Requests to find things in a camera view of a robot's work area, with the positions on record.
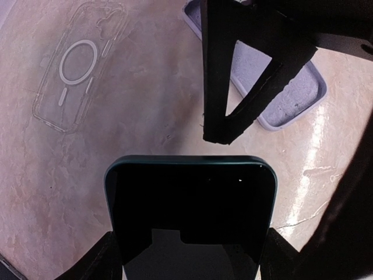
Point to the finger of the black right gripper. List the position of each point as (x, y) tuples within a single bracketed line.
[(263, 28)]

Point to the black phone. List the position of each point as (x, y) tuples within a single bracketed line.
[(190, 217)]

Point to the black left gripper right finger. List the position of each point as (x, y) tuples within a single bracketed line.
[(279, 258)]

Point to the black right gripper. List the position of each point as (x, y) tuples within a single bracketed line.
[(342, 26)]

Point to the lavender phone case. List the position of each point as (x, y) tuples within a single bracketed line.
[(303, 92)]

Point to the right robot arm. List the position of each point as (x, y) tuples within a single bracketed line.
[(341, 246)]

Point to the clear case upper horizontal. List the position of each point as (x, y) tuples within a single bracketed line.
[(77, 64)]

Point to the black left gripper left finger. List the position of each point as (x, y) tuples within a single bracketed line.
[(102, 261)]

